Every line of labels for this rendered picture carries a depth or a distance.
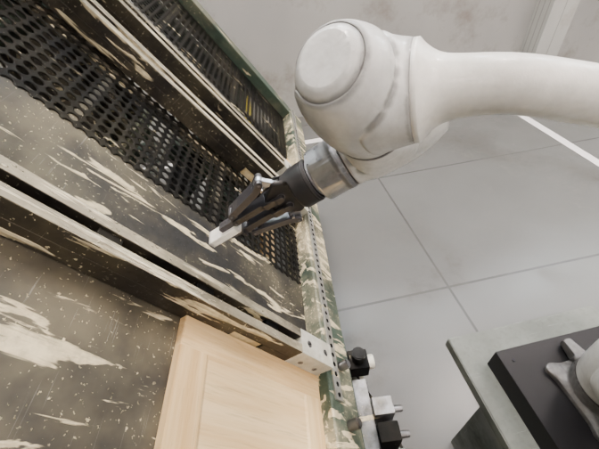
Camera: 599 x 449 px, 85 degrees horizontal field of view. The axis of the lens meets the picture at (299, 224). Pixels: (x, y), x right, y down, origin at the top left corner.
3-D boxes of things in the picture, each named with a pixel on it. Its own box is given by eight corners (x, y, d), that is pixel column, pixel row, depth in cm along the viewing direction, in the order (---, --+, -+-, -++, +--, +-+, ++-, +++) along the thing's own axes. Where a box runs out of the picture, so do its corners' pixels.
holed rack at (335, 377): (341, 402, 80) (343, 402, 80) (334, 399, 79) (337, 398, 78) (293, 112, 201) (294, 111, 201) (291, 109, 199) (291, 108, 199)
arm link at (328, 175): (325, 124, 52) (295, 143, 54) (338, 160, 46) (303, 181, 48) (352, 159, 58) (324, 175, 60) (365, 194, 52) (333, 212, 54)
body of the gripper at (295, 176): (324, 176, 59) (283, 201, 63) (298, 147, 54) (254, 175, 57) (332, 207, 55) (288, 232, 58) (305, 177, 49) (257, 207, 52)
